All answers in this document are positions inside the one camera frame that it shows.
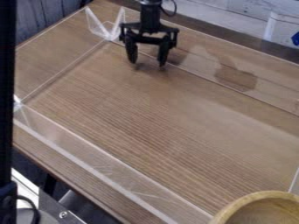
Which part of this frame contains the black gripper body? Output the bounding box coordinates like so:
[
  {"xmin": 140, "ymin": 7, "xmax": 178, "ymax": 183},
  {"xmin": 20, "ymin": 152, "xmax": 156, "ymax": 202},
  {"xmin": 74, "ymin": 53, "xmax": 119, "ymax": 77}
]
[{"xmin": 119, "ymin": 22, "xmax": 180, "ymax": 47}]

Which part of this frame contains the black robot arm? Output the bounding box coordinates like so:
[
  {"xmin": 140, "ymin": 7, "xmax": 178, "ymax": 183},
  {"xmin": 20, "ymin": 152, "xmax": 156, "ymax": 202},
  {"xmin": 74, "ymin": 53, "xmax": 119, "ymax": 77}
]
[{"xmin": 119, "ymin": 0, "xmax": 180, "ymax": 67}]

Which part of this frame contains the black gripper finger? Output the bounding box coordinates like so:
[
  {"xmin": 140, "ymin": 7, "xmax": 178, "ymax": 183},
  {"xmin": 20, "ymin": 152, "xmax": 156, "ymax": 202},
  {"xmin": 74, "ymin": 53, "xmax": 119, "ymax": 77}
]
[
  {"xmin": 126, "ymin": 36, "xmax": 138, "ymax": 64},
  {"xmin": 158, "ymin": 38, "xmax": 170, "ymax": 67}
]

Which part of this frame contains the white container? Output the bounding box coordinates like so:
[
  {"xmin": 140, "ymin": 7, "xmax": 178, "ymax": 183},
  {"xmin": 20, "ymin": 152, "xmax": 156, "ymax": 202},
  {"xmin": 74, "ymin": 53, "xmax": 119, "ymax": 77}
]
[{"xmin": 263, "ymin": 11, "xmax": 299, "ymax": 49}]

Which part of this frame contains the brown wooden bowl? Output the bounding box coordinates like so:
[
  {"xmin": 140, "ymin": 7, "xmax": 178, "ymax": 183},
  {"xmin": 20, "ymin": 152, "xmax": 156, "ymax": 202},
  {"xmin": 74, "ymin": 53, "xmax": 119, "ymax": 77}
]
[{"xmin": 208, "ymin": 191, "xmax": 299, "ymax": 224}]

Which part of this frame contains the clear acrylic tray wall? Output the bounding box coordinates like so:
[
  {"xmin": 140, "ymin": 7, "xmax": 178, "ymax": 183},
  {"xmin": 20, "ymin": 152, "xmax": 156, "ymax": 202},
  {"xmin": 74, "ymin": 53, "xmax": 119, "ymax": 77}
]
[{"xmin": 14, "ymin": 2, "xmax": 299, "ymax": 224}]

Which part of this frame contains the blue object at edge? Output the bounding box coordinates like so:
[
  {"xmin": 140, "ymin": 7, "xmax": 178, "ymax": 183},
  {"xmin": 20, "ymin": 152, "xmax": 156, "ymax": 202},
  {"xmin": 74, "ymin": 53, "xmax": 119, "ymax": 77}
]
[{"xmin": 291, "ymin": 32, "xmax": 299, "ymax": 46}]

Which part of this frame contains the grey metal bracket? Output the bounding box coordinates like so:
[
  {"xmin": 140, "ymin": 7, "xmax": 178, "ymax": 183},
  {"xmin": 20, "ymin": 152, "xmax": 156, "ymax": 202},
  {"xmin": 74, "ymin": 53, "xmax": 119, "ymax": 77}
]
[{"xmin": 39, "ymin": 191, "xmax": 87, "ymax": 224}]

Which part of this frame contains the black foreground pole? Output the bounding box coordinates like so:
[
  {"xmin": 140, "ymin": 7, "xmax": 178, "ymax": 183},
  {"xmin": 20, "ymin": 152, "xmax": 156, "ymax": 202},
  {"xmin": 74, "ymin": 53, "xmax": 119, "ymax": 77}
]
[{"xmin": 0, "ymin": 0, "xmax": 18, "ymax": 224}]

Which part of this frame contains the black cable loop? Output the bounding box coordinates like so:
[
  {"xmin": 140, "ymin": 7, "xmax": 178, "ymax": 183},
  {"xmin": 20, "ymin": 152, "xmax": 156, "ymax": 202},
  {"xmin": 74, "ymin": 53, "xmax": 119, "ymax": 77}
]
[{"xmin": 15, "ymin": 194, "xmax": 43, "ymax": 224}]

